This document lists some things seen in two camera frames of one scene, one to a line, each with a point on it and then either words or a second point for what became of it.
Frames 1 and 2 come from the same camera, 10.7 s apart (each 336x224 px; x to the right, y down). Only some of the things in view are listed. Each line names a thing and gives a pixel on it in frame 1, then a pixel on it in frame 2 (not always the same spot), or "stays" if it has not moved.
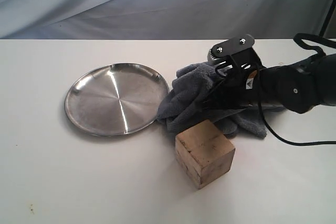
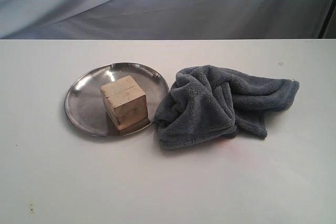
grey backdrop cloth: [163, 5] stays
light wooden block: [205, 152] -> [126, 105]
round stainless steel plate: [116, 99] stays
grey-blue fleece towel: [183, 109] stays
